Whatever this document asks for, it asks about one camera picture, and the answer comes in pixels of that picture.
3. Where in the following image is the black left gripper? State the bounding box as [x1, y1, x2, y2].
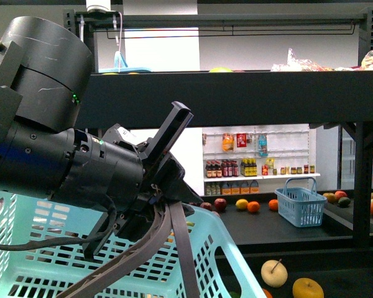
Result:
[52, 138, 202, 297]

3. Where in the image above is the light blue basket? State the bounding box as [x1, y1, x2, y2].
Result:
[0, 192, 264, 297]

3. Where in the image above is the far yellow lemon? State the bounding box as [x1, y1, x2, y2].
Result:
[235, 199, 249, 211]

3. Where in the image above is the black metal shelf rack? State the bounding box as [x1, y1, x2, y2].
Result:
[63, 6, 373, 298]

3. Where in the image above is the far dark red apple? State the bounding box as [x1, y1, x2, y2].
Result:
[214, 198, 228, 213]

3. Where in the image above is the far tangerine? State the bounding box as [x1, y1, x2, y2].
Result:
[247, 201, 260, 214]

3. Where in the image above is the white pear with stem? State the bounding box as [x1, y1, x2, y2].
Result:
[260, 259, 288, 288]

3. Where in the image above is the far orange by basket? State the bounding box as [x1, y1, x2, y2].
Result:
[268, 199, 279, 212]

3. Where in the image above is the yellow apple right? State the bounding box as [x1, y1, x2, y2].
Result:
[292, 278, 325, 298]

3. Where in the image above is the small blue shopping basket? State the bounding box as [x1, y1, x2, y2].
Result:
[274, 177, 327, 228]

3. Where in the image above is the white pegboard snack wall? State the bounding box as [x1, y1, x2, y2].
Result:
[202, 124, 320, 196]

